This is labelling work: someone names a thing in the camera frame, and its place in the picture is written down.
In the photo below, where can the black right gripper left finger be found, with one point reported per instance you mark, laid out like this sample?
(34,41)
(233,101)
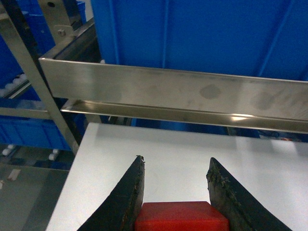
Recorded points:
(121,208)

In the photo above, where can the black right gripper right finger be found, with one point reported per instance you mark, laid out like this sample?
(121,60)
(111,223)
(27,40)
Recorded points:
(243,211)

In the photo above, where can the red magnetic cube block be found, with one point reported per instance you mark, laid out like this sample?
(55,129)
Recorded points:
(180,216)

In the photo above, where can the large blue plastic bin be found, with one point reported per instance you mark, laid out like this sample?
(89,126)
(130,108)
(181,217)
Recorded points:
(258,38)

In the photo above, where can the stainless steel shelf rail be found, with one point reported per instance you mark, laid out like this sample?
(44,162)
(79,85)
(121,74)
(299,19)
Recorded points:
(183,96)

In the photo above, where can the stainless steel shelf frame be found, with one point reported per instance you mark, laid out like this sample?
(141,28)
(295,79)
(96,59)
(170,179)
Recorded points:
(21,42)

